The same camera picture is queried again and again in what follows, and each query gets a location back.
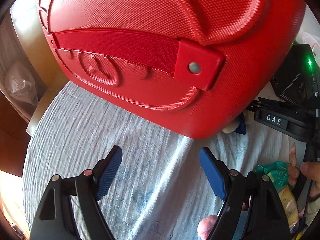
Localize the green snack bag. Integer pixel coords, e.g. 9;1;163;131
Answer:
255;161;299;234

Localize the person right hand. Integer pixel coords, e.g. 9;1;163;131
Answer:
287;143;319;201

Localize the clear plastic bag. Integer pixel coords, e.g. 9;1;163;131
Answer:
4;61;39;106

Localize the pink pig plush blue shirt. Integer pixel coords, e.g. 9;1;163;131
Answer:
222;110;254;135

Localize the person left hand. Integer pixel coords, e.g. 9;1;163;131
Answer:
197;215;217;240

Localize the red piggy suitcase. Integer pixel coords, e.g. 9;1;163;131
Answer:
38;0;306;139

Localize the black gift bag box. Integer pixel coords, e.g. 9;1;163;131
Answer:
270;55;306;106

